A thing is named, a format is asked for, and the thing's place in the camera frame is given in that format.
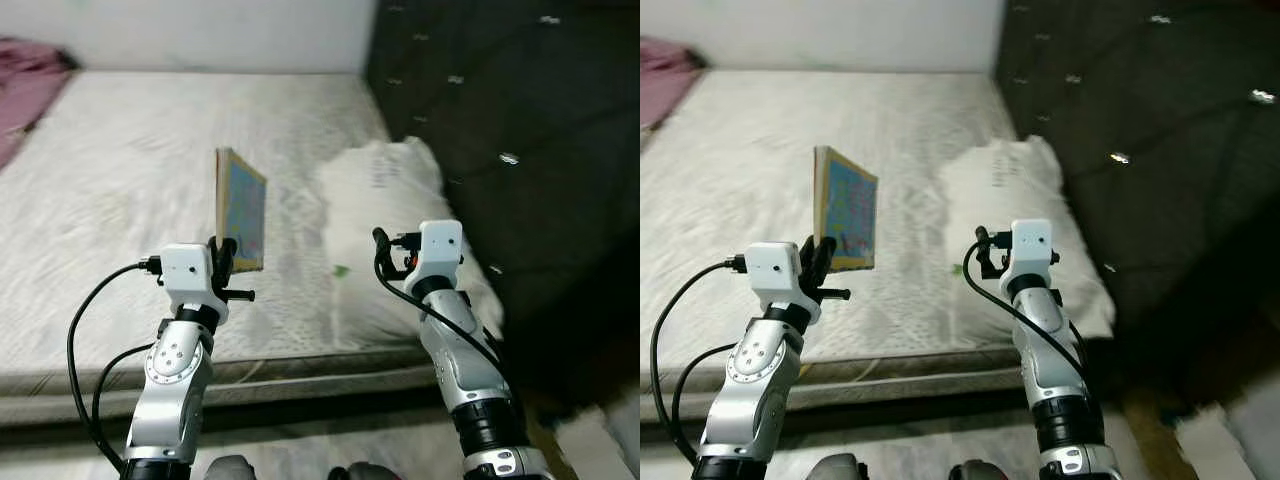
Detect white pillow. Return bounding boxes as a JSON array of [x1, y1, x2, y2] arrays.
[[315, 138, 506, 341], [940, 135, 1116, 341]]

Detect colourful children's board book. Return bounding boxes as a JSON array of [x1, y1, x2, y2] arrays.
[[813, 145, 879, 273], [215, 147, 268, 273]]

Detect purple cartoon print blanket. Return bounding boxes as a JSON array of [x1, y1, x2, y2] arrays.
[[640, 38, 706, 131], [0, 38, 76, 171]]

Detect grey patterned quilted mattress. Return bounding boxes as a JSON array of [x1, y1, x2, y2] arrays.
[[640, 70, 1116, 421], [0, 70, 511, 426]]

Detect silver robot left leg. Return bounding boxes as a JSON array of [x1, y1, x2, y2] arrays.
[[805, 453, 871, 480], [205, 455, 256, 480]]

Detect black tufted bed headboard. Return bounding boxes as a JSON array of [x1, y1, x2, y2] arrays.
[[995, 0, 1280, 401], [365, 0, 641, 401]]

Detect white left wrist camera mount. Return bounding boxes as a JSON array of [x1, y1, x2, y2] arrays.
[[748, 240, 816, 323], [160, 243, 229, 323]]

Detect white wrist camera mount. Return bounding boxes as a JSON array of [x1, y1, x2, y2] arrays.
[[160, 243, 229, 323], [418, 220, 464, 283], [748, 240, 816, 323], [1010, 218, 1054, 276]]

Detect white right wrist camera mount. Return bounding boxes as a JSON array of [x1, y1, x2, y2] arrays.
[[1010, 218, 1054, 276], [418, 220, 464, 283]]

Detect black left wrist camera cable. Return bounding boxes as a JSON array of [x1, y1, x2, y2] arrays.
[[650, 256, 751, 469], [66, 257, 163, 471]]

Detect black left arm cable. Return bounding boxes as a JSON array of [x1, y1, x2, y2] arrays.
[[672, 342, 741, 451], [92, 343, 156, 451]]

